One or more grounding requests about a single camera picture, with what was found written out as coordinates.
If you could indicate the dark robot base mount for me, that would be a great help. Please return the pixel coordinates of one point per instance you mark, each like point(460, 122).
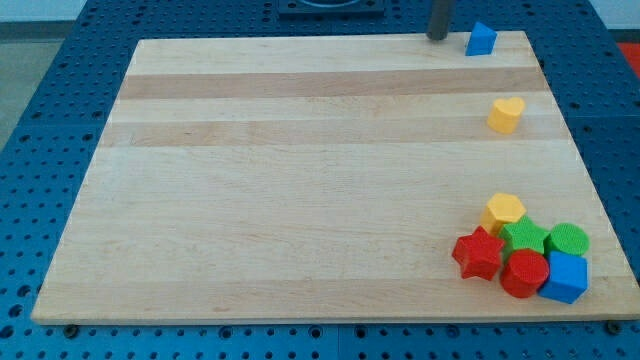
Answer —
point(291, 8)

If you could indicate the yellow hexagon block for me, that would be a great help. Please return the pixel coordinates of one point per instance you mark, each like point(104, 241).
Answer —
point(501, 209)

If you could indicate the wooden board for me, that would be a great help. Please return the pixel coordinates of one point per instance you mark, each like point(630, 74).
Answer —
point(319, 180)

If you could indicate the red star block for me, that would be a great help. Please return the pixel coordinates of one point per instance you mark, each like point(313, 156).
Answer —
point(478, 254)

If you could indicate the blue cube block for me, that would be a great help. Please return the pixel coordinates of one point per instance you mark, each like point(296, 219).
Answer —
point(568, 279)

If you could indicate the red cylinder block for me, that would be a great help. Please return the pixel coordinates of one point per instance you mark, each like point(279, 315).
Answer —
point(524, 273)

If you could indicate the green star block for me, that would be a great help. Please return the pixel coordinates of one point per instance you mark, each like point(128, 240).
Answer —
point(521, 235)

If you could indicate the green cylinder block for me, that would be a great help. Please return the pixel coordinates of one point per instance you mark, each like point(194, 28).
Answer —
point(567, 238)

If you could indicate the blue triangle block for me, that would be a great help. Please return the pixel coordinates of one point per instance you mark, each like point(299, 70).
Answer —
point(481, 40)

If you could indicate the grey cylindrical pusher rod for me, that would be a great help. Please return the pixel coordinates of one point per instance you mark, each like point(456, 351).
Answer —
point(440, 18)

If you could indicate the yellow heart block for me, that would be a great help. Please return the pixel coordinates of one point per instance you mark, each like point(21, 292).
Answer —
point(505, 114)

